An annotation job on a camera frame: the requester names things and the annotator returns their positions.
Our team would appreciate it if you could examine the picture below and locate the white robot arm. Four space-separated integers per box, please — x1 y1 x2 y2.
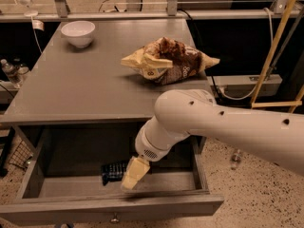
122 89 304 190

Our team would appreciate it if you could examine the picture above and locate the clear bottle on floor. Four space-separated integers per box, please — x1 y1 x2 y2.
231 149 242 170

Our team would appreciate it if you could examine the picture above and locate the clear plastic water bottle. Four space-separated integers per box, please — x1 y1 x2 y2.
1 59 22 89

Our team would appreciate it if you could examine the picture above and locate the white ceramic bowl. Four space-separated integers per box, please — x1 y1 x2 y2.
61 21 96 48

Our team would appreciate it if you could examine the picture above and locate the white desk lamp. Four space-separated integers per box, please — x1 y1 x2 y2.
17 0 38 18

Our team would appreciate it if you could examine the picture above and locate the yellow brown chip bag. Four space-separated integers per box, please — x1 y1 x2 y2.
121 37 220 86

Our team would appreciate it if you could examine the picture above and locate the yellow wooden ladder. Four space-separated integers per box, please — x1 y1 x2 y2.
250 0 296 108

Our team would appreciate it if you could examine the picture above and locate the grey metal rail frame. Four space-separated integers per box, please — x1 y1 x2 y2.
0 0 303 22

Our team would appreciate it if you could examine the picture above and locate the metal drawer knob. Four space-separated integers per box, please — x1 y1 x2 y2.
110 214 120 224

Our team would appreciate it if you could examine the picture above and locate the dark blue rxbar wrapper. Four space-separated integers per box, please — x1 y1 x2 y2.
101 161 127 185

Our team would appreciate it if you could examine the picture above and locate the black wire basket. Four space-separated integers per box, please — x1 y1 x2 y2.
9 141 33 170

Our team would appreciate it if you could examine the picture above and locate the grey cabinet counter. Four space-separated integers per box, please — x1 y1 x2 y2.
1 19 211 136

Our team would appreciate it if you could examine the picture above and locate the grey open top drawer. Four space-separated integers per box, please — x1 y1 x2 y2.
0 122 224 225

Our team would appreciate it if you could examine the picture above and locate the white cable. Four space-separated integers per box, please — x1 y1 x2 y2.
218 7 275 102

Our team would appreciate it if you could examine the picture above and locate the yellow foam-padded gripper finger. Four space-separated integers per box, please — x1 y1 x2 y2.
121 157 150 190

